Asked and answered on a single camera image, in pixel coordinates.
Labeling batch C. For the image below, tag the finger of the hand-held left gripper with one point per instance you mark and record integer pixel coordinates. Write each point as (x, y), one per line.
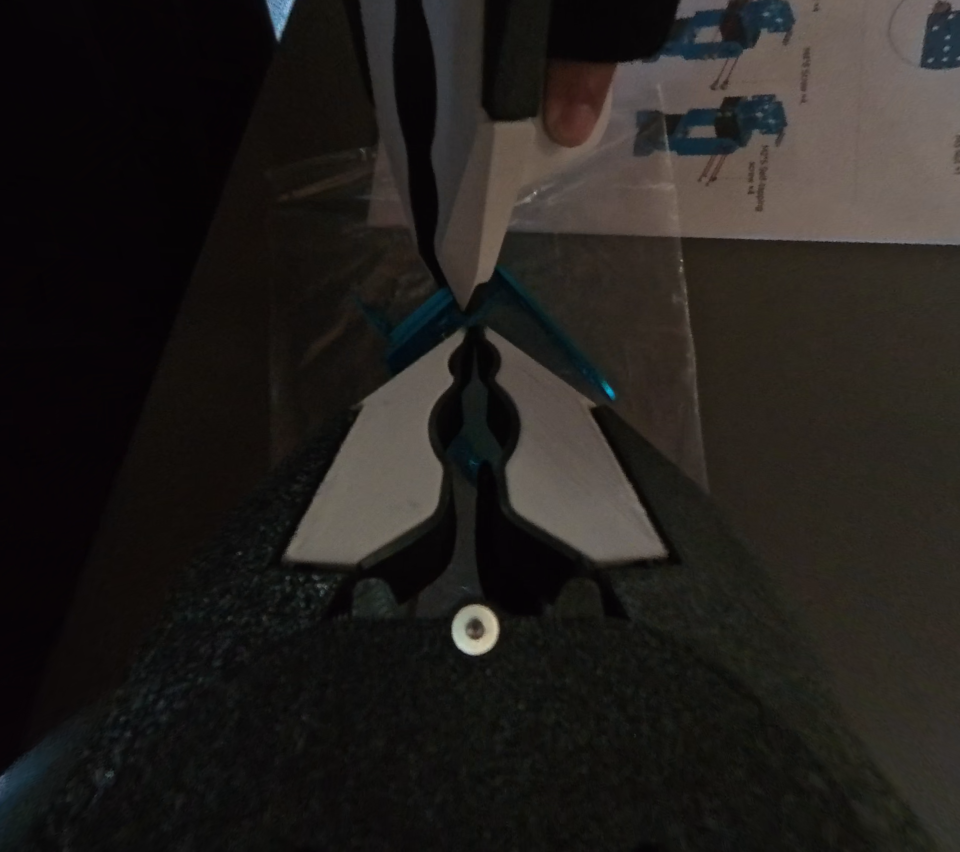
(379, 5)
(465, 42)

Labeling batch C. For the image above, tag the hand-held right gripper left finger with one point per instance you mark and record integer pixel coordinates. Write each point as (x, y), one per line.
(360, 492)

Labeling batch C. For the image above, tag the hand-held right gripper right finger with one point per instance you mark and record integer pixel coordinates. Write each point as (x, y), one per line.
(585, 492)

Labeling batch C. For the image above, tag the large clear plastic bag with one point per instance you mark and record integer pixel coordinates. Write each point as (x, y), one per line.
(645, 342)

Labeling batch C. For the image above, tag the blue metal U bracket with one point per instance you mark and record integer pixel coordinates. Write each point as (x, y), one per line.
(416, 335)

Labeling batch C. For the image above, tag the person's left hand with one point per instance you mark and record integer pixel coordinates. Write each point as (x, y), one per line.
(577, 102)

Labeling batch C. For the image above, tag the clear bag of long parts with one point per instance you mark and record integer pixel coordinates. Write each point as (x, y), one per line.
(322, 185)

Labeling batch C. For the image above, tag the white instruction sheet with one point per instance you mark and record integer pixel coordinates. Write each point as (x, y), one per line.
(825, 117)

